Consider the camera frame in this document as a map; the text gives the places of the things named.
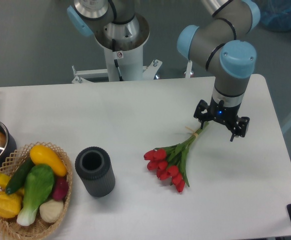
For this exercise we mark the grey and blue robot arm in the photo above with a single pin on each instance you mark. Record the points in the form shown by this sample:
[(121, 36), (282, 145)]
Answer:
[(218, 48)]

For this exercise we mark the white garlic bulb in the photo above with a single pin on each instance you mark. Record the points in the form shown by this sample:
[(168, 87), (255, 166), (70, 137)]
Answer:
[(51, 210)]

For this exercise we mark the red tulip bouquet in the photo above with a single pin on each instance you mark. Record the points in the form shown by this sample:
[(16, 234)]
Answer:
[(170, 162)]

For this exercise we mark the yellow bell pepper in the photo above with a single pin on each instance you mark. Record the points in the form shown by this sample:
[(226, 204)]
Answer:
[(10, 205)]

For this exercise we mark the green bok choy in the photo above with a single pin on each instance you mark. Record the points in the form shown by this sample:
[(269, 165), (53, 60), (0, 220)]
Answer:
[(38, 186)]

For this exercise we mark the green cucumber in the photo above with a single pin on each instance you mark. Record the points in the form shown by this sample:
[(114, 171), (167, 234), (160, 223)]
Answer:
[(18, 179)]

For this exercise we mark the yellow banana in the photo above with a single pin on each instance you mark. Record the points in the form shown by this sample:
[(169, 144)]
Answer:
[(5, 182)]

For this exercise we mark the blue plastic bag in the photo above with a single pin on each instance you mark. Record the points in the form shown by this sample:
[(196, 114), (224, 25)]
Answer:
[(275, 14)]

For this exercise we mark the dark grey ribbed vase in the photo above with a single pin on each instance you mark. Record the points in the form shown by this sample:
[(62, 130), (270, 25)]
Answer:
[(93, 166)]

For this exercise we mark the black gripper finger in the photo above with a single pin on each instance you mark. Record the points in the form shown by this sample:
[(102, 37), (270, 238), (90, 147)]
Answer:
[(202, 118), (238, 131)]

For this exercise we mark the yellow squash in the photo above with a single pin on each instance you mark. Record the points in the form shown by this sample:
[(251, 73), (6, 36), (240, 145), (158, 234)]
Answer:
[(41, 154)]

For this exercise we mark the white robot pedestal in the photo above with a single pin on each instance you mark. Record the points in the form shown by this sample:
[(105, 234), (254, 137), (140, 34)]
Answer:
[(123, 47)]

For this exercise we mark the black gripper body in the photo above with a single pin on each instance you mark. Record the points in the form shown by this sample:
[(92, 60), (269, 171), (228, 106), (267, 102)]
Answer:
[(220, 113)]

